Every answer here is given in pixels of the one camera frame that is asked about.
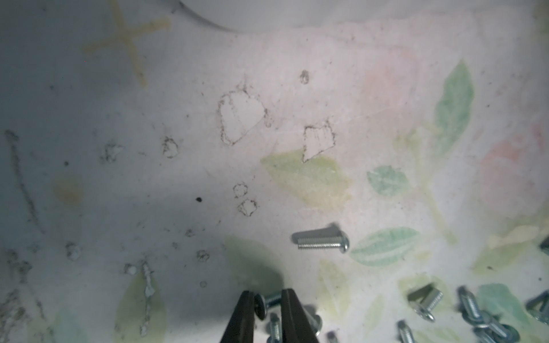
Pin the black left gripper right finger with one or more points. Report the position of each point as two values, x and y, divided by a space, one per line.
295 325

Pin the floral table mat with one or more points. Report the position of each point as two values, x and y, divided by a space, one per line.
155 165

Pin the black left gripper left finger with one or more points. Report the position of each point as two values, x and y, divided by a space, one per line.
240 328

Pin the silver screw lying alone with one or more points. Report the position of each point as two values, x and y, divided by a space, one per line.
322 239

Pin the white plastic storage box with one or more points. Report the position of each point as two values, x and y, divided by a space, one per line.
269 15

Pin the silver screw with shadow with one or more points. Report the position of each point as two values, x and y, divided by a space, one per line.
425 300

